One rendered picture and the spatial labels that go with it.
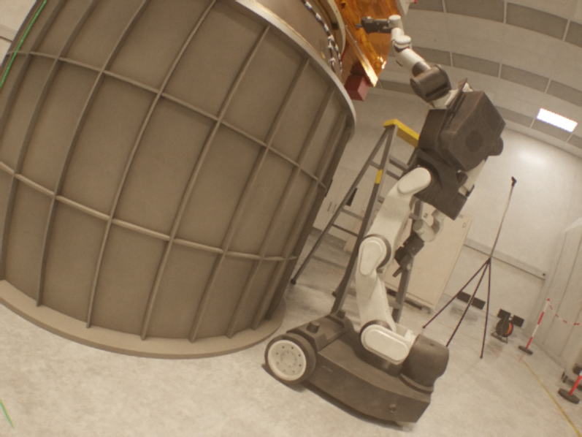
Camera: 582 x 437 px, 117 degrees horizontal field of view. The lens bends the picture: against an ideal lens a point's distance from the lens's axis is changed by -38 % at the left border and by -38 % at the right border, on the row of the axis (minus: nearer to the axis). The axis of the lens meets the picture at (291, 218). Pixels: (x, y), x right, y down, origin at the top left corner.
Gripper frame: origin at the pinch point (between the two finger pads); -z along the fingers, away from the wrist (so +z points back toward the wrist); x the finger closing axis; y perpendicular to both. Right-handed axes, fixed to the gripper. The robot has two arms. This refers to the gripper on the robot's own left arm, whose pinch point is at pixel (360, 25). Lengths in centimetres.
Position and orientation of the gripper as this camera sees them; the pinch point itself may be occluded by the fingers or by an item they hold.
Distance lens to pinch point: 180.8
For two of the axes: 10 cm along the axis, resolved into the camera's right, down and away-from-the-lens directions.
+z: 7.6, 3.4, -5.6
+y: 3.9, -9.2, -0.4
